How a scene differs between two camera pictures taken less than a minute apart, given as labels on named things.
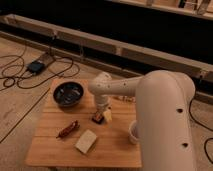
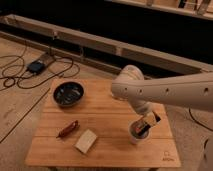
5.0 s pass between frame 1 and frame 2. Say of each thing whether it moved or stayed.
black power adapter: stayed
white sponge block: stayed
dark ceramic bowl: stayed
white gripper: moved
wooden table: stayed
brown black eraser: moved
